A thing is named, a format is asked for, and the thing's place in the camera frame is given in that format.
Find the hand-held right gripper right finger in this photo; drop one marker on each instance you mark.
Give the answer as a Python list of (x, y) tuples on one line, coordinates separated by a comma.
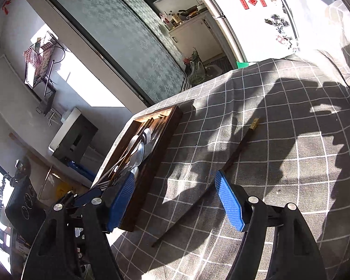
[(229, 201)]

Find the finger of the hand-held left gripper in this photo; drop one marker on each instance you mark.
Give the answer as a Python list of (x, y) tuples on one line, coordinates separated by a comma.
[(87, 194)]

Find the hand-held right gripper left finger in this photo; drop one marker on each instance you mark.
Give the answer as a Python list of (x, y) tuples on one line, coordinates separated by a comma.
[(121, 198)]

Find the metal fork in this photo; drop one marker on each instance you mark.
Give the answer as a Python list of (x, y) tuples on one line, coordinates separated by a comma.
[(105, 184)]

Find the dark wooden tray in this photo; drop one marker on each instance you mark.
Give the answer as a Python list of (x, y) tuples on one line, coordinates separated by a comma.
[(151, 186)]

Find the large metal spoon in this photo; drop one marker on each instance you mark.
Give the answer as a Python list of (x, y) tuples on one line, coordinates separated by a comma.
[(137, 155)]

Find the small metal spoon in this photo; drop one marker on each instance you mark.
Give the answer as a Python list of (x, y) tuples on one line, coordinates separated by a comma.
[(147, 138)]

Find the yellow container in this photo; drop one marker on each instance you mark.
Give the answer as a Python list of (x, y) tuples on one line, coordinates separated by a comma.
[(61, 189)]

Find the blue crate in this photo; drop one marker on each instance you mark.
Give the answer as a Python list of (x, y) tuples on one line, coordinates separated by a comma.
[(80, 169)]

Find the grey sink cabinet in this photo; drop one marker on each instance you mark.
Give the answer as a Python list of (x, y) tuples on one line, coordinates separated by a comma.
[(75, 137)]

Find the grey checkered tablecloth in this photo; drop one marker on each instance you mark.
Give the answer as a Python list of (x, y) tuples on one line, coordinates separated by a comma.
[(280, 151)]

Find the metal faucet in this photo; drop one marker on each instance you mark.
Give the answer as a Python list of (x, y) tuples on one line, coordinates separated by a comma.
[(48, 115)]

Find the plastic bag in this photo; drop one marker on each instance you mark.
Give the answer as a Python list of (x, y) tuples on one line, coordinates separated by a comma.
[(196, 68)]

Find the green box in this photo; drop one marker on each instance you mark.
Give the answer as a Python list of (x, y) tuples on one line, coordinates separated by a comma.
[(242, 64)]

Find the white kitchen counter cabinet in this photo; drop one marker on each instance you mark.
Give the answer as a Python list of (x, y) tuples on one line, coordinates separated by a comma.
[(192, 38)]

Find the patterned sliding glass door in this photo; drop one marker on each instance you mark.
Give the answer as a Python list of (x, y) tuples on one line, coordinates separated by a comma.
[(119, 29)]

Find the white refrigerator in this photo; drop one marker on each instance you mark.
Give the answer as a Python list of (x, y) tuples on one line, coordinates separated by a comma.
[(236, 26)]

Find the black and white fridge magnets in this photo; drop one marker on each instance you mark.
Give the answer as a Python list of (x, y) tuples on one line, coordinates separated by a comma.
[(281, 32)]

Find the yellow label bottle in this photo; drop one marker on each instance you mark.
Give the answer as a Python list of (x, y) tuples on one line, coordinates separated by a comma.
[(177, 19)]

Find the red wall decal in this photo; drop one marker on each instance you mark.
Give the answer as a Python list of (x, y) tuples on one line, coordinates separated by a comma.
[(11, 2)]

